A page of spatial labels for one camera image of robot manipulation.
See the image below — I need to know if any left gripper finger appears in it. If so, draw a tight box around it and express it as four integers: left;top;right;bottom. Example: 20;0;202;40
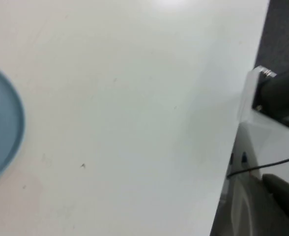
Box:
229;173;289;236

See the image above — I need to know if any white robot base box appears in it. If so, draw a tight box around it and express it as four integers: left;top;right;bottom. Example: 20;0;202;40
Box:
229;115;289;181

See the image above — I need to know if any blue cup stand with pegs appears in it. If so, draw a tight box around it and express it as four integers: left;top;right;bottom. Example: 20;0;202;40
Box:
0;62;26;190

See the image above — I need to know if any thin black cable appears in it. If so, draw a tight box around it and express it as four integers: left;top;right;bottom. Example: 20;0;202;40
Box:
226;153;289;178

